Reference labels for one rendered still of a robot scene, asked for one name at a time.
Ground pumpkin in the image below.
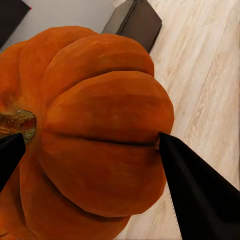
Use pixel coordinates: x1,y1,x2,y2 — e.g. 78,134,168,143
0,224,20,240
0,26,175,240

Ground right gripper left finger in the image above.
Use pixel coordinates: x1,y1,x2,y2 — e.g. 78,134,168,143
0,133,26,193

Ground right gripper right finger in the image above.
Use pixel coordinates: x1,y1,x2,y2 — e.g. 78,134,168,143
159,133,240,240

